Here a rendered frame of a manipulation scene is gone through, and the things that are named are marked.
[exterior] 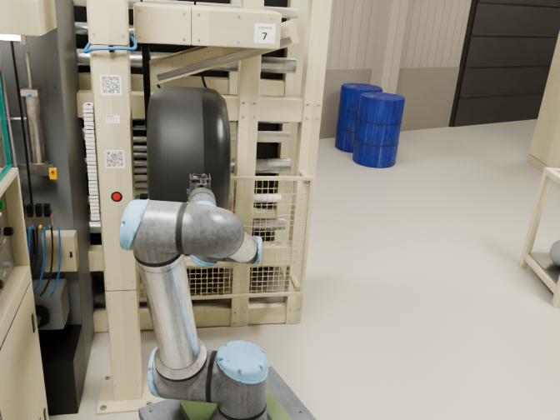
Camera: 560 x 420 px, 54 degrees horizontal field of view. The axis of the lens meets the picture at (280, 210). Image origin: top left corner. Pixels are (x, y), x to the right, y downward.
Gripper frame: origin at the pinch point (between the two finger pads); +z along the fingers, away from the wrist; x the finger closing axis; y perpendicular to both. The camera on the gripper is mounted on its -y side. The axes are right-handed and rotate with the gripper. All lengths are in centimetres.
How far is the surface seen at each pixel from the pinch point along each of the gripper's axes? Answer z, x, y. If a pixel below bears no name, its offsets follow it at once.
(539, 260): 123, -256, -107
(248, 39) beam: 49, -23, 47
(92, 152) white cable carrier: 23.6, 40.1, 4.4
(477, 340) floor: 52, -169, -120
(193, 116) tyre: 12.2, 1.3, 22.6
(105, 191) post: 22.5, 35.8, -11.3
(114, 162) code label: 22.5, 31.7, 1.0
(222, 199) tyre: 3.8, -9.6, -7.8
